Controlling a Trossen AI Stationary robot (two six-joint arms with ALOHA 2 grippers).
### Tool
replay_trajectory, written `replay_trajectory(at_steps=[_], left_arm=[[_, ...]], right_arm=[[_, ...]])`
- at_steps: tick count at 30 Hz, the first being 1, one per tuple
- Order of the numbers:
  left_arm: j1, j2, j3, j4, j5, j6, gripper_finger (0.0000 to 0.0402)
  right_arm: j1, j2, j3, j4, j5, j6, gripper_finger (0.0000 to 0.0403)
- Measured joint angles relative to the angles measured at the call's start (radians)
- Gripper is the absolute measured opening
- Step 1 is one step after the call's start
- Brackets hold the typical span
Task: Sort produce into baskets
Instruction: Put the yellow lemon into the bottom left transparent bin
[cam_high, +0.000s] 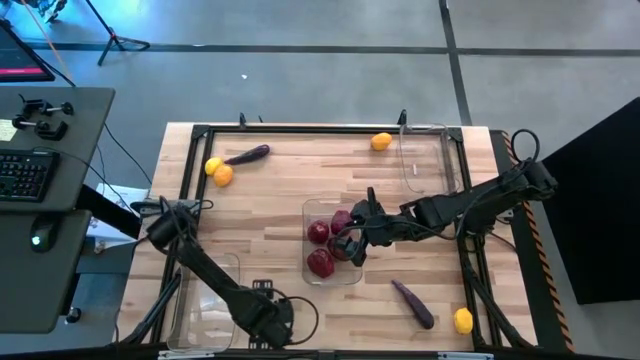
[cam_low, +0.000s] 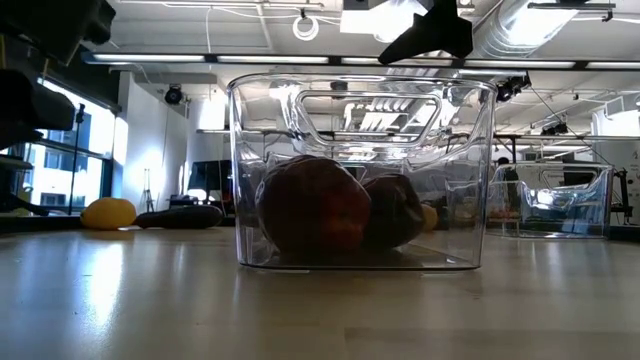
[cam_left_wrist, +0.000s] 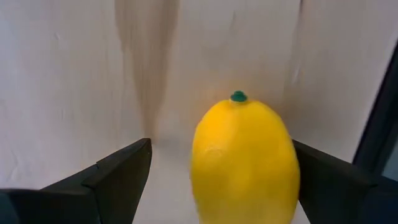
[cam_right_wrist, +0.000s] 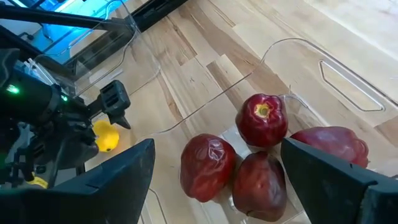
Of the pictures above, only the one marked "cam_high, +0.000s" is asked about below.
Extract orange fruit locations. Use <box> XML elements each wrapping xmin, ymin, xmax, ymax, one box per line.
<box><xmin>370</xmin><ymin>131</ymin><xmax>394</xmax><ymax>152</ymax></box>
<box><xmin>213</xmin><ymin>164</ymin><xmax>235</xmax><ymax>189</ymax></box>

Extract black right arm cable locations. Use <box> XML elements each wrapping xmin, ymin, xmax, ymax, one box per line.
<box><xmin>509</xmin><ymin>128</ymin><xmax>542</xmax><ymax>169</ymax></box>

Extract purple eggplant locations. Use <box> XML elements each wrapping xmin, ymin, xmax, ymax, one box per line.
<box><xmin>223</xmin><ymin>143</ymin><xmax>271</xmax><ymax>166</ymax></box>
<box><xmin>391</xmin><ymin>278</ymin><xmax>435</xmax><ymax>330</ymax></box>

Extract thin black desk cable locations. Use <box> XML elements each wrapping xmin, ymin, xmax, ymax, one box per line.
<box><xmin>102</xmin><ymin>122</ymin><xmax>154</xmax><ymax>186</ymax></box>

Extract black desk top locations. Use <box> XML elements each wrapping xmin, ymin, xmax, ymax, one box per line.
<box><xmin>0</xmin><ymin>87</ymin><xmax>116</xmax><ymax>214</ymax></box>

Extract dark grey desk top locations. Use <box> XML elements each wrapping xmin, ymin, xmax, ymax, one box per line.
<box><xmin>0</xmin><ymin>209</ymin><xmax>94</xmax><ymax>335</ymax></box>

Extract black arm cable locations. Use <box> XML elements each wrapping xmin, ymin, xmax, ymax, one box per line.
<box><xmin>509</xmin><ymin>128</ymin><xmax>542</xmax><ymax>169</ymax></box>
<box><xmin>277</xmin><ymin>295</ymin><xmax>320</xmax><ymax>347</ymax></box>

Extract black tripod stand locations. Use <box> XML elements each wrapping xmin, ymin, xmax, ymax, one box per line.
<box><xmin>82</xmin><ymin>0</ymin><xmax>151</xmax><ymax>67</ymax></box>

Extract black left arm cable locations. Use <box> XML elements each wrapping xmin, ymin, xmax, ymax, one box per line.
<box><xmin>277</xmin><ymin>295</ymin><xmax>320</xmax><ymax>347</ymax></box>

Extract orange cable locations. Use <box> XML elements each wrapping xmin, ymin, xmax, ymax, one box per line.
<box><xmin>19</xmin><ymin>0</ymin><xmax>76</xmax><ymax>84</ymax></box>

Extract black computer monitor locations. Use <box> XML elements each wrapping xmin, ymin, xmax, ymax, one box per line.
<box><xmin>0</xmin><ymin>19</ymin><xmax>56</xmax><ymax>84</ymax></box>

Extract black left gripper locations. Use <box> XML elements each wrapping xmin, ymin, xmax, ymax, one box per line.
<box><xmin>234</xmin><ymin>278</ymin><xmax>295</xmax><ymax>350</ymax></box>

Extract pale sticky note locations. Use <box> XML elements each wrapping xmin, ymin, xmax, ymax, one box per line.
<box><xmin>0</xmin><ymin>118</ymin><xmax>19</xmax><ymax>143</ymax></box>

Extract orange black hazard tape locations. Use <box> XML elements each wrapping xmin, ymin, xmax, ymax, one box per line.
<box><xmin>501</xmin><ymin>130</ymin><xmax>576</xmax><ymax>354</ymax></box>

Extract black screw clamp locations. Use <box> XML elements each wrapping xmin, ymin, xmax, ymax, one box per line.
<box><xmin>12</xmin><ymin>115</ymin><xmax>70</xmax><ymax>142</ymax></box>
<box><xmin>18</xmin><ymin>97</ymin><xmax>75</xmax><ymax>119</ymax></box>

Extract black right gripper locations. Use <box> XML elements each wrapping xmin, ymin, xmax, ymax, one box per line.
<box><xmin>333</xmin><ymin>186</ymin><xmax>410</xmax><ymax>268</ymax></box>

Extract white table bracket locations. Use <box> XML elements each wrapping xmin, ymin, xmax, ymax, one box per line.
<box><xmin>158</xmin><ymin>349</ymin><xmax>216</xmax><ymax>360</ymax></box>
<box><xmin>437</xmin><ymin>351</ymin><xmax>495</xmax><ymax>360</ymax></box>

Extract black keyboard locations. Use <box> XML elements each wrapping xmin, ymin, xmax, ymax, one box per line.
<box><xmin>0</xmin><ymin>148</ymin><xmax>61</xmax><ymax>204</ymax></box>

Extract white paper sheets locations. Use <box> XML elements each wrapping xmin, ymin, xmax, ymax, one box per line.
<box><xmin>85</xmin><ymin>182</ymin><xmax>151</xmax><ymax>251</ymax></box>

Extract black floor mat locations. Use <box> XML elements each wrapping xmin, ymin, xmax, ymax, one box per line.
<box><xmin>541</xmin><ymin>96</ymin><xmax>640</xmax><ymax>306</ymax></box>

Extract clear plastic container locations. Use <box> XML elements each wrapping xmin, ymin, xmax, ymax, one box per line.
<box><xmin>301</xmin><ymin>198</ymin><xmax>365</xmax><ymax>287</ymax></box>
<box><xmin>398</xmin><ymin>123</ymin><xmax>460</xmax><ymax>197</ymax></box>
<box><xmin>166</xmin><ymin>251</ymin><xmax>242</xmax><ymax>354</ymax></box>

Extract black computer mouse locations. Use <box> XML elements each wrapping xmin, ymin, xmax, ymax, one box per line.
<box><xmin>28</xmin><ymin>215</ymin><xmax>60</xmax><ymax>254</ymax></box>

